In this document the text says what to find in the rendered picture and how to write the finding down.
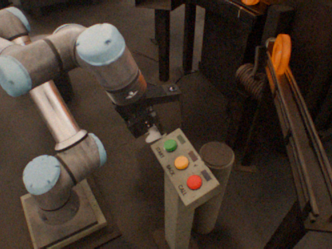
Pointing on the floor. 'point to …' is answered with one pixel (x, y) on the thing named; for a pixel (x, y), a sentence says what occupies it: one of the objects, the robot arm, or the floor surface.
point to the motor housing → (244, 106)
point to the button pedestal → (181, 193)
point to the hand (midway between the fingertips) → (164, 134)
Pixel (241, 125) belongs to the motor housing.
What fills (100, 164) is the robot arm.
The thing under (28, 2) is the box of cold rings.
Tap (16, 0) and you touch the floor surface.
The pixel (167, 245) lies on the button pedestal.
